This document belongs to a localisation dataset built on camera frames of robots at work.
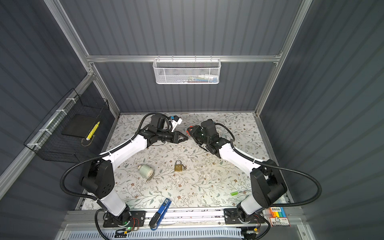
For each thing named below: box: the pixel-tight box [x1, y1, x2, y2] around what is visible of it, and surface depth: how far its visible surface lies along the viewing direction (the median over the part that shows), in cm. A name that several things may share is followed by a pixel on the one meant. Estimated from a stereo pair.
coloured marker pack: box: [269, 207, 291, 227], surface depth 74 cm
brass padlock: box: [174, 159, 183, 172], surface depth 93 cm
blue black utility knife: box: [149, 198, 172, 231], surface depth 73 cm
